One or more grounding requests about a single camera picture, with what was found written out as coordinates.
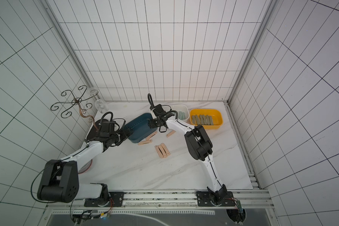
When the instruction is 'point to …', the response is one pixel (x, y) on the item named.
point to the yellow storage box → (217, 115)
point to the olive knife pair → (207, 120)
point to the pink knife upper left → (151, 135)
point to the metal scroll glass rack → (70, 100)
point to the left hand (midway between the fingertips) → (129, 135)
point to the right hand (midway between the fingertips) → (153, 119)
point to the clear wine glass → (100, 104)
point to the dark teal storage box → (141, 127)
